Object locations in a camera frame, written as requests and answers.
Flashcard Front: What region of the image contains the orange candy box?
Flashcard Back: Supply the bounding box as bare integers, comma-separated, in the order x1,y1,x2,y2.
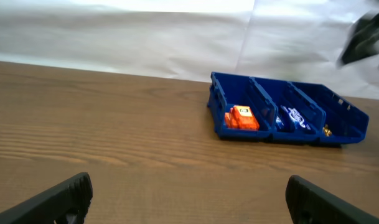
224,108,240,129
232,105,260,131

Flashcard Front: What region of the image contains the blue tray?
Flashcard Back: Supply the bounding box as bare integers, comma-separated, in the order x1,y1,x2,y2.
207,72,370,146

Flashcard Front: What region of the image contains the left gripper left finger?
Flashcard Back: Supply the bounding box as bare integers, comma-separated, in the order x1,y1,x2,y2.
0,172,93,224

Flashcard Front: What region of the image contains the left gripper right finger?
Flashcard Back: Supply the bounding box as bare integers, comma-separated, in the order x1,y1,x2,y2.
285,174,379,224

